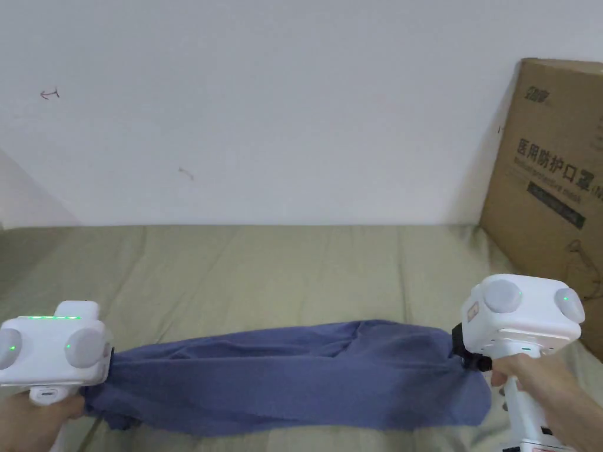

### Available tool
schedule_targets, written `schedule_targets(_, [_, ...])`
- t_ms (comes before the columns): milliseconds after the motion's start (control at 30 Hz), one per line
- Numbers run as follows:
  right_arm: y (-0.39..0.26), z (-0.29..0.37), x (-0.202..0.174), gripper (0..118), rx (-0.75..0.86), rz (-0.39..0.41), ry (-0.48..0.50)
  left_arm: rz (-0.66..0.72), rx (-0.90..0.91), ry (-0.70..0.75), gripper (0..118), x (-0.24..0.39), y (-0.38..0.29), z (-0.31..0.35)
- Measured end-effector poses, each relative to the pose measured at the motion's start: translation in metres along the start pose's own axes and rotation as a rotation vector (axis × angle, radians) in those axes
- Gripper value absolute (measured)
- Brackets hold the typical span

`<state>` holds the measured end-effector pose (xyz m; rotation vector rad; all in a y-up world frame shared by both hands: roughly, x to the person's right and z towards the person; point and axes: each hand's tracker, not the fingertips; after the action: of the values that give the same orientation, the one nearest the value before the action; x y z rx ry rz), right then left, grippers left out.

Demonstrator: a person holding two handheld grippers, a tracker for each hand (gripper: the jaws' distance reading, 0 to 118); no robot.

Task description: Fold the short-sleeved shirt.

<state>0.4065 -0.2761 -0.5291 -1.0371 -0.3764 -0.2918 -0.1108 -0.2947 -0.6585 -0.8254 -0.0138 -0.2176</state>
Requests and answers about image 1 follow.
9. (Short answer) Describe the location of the bed with beige sheet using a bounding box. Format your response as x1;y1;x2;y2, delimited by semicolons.
0;224;603;452

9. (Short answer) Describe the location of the dark blue shirt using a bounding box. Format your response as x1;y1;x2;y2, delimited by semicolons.
81;319;492;433

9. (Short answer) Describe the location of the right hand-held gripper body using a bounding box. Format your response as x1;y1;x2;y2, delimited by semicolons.
450;274;587;452

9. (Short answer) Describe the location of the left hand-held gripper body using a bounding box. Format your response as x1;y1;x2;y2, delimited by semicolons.
0;300;115;406

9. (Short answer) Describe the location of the person's left hand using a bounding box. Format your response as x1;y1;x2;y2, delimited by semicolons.
0;390;87;452

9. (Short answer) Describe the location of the person's right forearm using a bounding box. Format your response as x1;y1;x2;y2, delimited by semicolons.
536;362;603;452

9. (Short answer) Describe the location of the brown cardboard carton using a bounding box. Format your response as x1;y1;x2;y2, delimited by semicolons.
478;57;603;364

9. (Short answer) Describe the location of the person's right hand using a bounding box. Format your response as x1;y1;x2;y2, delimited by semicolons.
489;349;577;415

